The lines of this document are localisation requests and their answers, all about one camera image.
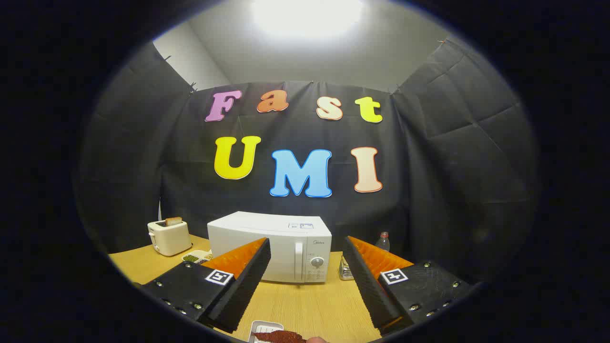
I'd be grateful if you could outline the metal wire utensil holder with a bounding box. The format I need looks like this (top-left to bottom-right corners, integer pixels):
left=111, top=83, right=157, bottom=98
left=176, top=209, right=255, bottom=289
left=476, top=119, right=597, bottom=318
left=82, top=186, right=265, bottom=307
left=339, top=255, right=356, bottom=281

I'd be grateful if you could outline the white divided bean dish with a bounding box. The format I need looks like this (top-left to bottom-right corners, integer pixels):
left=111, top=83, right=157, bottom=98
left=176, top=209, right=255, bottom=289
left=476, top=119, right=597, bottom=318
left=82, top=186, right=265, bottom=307
left=182, top=250, right=214, bottom=265

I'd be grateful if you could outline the white toaster oven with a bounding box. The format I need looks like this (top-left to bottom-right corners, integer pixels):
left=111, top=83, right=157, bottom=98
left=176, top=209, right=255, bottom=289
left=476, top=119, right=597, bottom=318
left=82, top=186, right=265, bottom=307
left=207, top=211, right=333, bottom=284

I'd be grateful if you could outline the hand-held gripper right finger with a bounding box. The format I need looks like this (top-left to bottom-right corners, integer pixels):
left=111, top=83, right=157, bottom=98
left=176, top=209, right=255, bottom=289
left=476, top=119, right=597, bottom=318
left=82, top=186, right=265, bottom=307
left=342, top=235, right=477, bottom=335

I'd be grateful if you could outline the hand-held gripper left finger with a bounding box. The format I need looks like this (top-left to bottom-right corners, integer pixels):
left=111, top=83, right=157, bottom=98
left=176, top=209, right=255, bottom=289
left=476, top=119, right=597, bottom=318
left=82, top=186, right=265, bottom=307
left=142, top=237, right=272, bottom=334

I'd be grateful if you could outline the white plastic tray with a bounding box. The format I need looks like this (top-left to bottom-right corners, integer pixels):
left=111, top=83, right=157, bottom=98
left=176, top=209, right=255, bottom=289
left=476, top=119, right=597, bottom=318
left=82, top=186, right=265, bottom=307
left=248, top=320, right=285, bottom=343

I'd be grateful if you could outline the red-brown meat piece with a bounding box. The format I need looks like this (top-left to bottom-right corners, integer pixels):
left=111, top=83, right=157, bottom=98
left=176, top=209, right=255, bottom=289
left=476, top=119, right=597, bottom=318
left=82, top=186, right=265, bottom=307
left=253, top=330, right=307, bottom=343

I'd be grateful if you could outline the ceiling light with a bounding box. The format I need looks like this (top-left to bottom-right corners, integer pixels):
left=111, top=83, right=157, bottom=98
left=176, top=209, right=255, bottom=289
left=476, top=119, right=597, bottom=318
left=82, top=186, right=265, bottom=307
left=250, top=0, right=365, bottom=39

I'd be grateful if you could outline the cream bread toaster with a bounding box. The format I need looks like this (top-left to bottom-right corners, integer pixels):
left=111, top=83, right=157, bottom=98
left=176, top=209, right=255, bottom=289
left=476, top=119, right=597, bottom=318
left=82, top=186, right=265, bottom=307
left=147, top=220, right=193, bottom=257

